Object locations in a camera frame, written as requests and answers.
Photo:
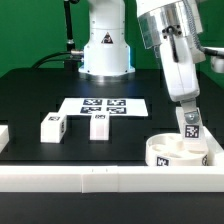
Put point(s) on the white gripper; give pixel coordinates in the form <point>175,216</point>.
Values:
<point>180,76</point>

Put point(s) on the white round stool seat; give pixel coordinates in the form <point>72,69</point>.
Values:
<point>168,150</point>

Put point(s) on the white marker tag sheet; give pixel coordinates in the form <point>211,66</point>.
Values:
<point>115,106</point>

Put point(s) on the white U-shaped boundary wall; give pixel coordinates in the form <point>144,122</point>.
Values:
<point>91,179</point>

